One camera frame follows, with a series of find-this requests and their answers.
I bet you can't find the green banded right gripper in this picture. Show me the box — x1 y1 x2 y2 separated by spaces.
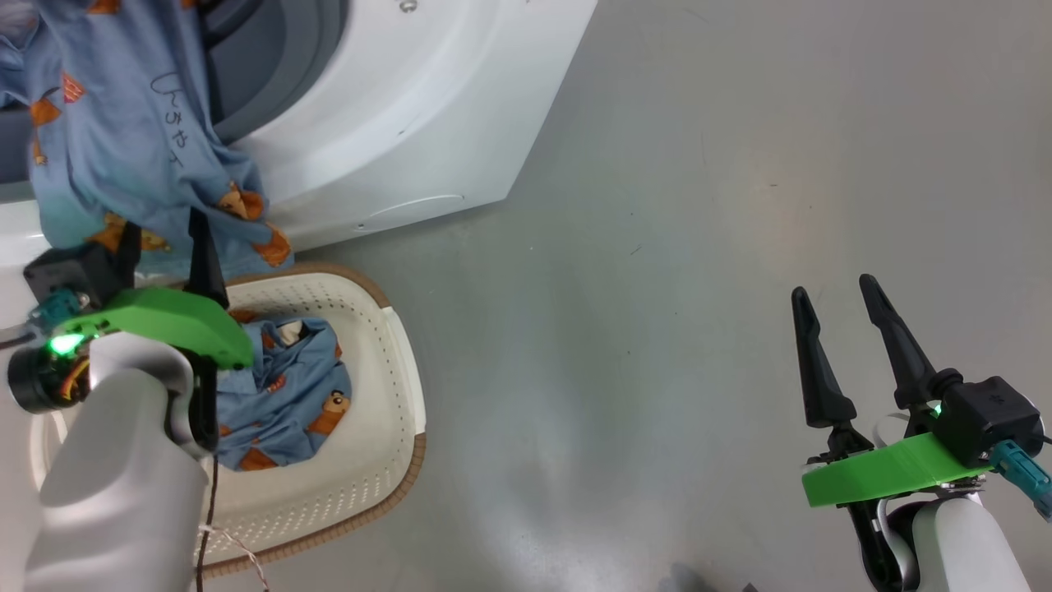
791 274 999 590

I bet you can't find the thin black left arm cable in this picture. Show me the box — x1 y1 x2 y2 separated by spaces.
195 456 272 592

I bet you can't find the teal plug left camera cable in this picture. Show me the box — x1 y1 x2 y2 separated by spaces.
0 288 83 345

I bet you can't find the blue bear print garment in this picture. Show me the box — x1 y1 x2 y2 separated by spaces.
0 0 294 280
215 309 353 471

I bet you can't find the teal plug camera cable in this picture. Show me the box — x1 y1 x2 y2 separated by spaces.
990 440 1052 520
0 288 83 345

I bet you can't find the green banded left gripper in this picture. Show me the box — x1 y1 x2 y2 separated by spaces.
51 209 256 451

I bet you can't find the cream perforated laundry basket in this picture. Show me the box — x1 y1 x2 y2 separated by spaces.
30 263 427 576

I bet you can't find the white Hisense washing machine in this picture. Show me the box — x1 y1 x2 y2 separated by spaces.
0 0 599 272

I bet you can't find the teal plug right camera cable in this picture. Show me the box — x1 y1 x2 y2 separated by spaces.
990 440 1052 520

